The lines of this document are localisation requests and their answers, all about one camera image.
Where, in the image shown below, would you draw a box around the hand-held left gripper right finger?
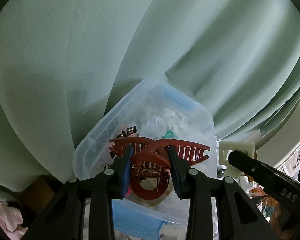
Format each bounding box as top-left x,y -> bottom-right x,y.
167,145 -> 272,240

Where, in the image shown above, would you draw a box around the small black hair clip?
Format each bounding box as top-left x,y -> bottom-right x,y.
116,126 -> 140,138

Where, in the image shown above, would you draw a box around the red-brown hair claw clip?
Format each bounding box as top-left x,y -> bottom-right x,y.
108,136 -> 211,201

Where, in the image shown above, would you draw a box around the clear plastic container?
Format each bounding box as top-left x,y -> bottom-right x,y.
72,78 -> 216,230

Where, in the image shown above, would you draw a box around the pale green curtain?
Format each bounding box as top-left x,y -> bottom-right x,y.
0,0 -> 300,193

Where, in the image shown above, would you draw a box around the teal bangles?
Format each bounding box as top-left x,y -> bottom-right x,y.
162,130 -> 180,140

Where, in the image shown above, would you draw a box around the floral blanket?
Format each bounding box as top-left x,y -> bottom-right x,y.
82,135 -> 225,240

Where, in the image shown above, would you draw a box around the white square plastic frame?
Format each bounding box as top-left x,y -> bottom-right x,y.
218,141 -> 256,178

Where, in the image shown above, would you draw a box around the person's right hand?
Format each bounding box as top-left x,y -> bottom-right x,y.
268,202 -> 294,240

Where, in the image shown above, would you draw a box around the quilted lace-trimmed cover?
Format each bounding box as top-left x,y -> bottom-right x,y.
277,140 -> 300,178

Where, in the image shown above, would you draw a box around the pink cloth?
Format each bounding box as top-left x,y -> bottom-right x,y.
0,197 -> 28,240

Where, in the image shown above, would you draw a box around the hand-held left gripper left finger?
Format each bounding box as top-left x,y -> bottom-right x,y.
28,145 -> 135,240

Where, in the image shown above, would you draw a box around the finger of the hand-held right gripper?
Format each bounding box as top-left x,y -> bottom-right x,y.
227,151 -> 280,188

